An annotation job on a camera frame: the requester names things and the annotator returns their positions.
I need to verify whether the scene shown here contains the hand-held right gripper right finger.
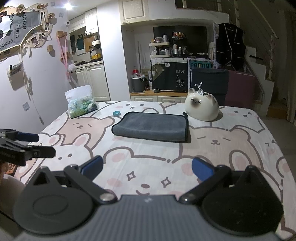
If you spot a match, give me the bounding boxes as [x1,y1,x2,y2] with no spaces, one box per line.
[180,158,263,204]

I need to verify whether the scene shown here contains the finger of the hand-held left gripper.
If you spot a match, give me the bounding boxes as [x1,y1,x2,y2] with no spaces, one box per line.
[0,128,40,144]
[0,139,56,166]

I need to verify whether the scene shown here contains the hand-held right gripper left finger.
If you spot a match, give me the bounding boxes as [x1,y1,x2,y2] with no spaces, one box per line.
[33,156,117,205]

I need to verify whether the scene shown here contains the grey towel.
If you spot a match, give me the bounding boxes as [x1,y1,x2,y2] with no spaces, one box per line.
[112,112,191,143]

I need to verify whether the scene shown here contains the bear printed tablecloth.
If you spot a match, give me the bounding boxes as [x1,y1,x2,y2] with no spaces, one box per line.
[14,101,296,241]

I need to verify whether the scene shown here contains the cat-shaped ceramic jar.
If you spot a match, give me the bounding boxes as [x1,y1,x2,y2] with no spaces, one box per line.
[184,82,219,121]

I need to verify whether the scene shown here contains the clear plastic bag of packets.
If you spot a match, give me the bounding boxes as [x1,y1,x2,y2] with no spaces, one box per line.
[64,85,98,119]

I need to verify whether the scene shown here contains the wooden low counter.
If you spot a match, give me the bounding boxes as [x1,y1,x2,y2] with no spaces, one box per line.
[130,90,188,102]

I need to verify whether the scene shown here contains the white kitchen base cabinet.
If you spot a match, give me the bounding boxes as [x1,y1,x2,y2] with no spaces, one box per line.
[70,65,110,101]

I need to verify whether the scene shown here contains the maroon covered chair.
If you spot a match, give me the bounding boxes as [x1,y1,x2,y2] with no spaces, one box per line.
[225,71,257,109]

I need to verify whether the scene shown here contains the pink ribbon with white pompom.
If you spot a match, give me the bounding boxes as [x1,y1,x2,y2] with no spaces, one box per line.
[57,35,77,81]

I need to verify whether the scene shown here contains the dark blue chair back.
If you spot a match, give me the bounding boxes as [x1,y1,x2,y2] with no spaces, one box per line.
[191,68,229,106]

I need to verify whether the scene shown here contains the grey trash bin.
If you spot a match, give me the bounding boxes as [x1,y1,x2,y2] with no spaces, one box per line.
[132,76,148,92]

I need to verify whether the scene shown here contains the black printed curtain cloth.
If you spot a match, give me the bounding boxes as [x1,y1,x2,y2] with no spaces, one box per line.
[151,62,188,91]

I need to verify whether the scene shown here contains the turquoise sign board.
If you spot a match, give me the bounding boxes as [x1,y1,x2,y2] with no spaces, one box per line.
[188,59,213,70]

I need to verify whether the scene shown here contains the glass kettle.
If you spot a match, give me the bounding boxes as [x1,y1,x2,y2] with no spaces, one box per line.
[89,45,102,62]

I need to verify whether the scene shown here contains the black rack of bottles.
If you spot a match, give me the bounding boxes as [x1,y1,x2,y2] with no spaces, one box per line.
[171,31,188,57]

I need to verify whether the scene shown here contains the black jacket with white trim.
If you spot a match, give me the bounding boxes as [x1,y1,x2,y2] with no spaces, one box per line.
[216,22,246,71]

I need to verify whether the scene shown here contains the white storage rack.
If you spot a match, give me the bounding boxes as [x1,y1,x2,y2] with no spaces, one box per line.
[149,42,171,58]

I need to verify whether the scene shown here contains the stair railing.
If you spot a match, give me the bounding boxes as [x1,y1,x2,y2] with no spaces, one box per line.
[231,0,279,77]

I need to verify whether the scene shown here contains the white upper cabinet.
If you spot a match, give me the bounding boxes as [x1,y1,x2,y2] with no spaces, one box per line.
[119,0,148,24]

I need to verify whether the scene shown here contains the wall-mounted holder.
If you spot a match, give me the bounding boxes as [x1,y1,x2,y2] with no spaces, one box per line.
[8,62,23,77]

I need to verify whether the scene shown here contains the panda wall banner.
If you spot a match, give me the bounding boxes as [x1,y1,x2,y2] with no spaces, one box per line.
[0,10,44,52]

